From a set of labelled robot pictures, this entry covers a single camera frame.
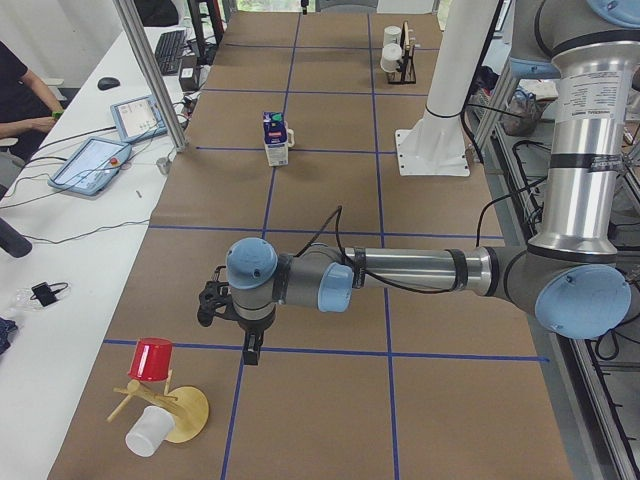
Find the small metal cylinder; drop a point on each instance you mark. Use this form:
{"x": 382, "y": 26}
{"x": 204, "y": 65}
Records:
{"x": 163, "y": 164}

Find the white mug on rack rear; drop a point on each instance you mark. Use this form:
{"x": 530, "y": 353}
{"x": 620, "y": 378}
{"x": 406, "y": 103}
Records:
{"x": 391, "y": 34}

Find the teach pendant far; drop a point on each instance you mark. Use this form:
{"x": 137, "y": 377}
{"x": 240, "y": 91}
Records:
{"x": 138, "y": 119}

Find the seated person dark shirt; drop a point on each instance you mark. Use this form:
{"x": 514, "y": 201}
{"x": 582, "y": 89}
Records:
{"x": 29, "y": 109}

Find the black computer mouse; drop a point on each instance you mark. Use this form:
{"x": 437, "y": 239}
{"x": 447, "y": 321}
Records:
{"x": 107, "y": 83}

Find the blue white milk carton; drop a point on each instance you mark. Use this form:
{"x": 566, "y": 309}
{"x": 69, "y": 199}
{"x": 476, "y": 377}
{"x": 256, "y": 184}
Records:
{"x": 276, "y": 138}

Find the small black adapter device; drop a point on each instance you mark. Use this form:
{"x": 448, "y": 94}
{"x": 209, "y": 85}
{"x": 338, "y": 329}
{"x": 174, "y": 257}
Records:
{"x": 47, "y": 294}

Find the white plastic cup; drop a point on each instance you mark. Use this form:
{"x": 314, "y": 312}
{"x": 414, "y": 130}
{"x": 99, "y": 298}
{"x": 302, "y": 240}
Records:
{"x": 149, "y": 431}

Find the white mug on rack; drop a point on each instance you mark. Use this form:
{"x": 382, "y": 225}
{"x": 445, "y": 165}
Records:
{"x": 391, "y": 55}
{"x": 391, "y": 34}

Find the wooden cup tree stand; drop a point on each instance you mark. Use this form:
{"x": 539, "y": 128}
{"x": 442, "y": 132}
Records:
{"x": 188, "y": 406}

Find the teach pendant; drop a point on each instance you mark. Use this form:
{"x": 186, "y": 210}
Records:
{"x": 138, "y": 119}
{"x": 91, "y": 167}

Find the white mug on rack front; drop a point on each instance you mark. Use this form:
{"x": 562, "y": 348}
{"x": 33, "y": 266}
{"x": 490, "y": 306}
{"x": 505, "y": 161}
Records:
{"x": 391, "y": 55}

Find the teach pendant near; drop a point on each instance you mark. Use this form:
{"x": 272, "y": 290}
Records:
{"x": 91, "y": 167}

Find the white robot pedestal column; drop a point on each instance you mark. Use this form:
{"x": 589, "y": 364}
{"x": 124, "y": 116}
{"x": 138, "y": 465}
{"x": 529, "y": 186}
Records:
{"x": 435, "y": 145}

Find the white mug dark inside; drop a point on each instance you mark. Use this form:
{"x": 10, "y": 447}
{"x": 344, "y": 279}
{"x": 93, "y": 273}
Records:
{"x": 290, "y": 141}

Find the red plastic cup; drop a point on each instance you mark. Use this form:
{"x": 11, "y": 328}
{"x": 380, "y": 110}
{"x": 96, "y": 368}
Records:
{"x": 151, "y": 360}

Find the black keyboard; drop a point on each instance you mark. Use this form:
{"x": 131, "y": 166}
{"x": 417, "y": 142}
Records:
{"x": 168, "y": 51}

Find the black wire mug rack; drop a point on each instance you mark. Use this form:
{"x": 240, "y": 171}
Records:
{"x": 405, "y": 74}

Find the aluminium frame post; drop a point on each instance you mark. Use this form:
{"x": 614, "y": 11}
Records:
{"x": 145, "y": 58}

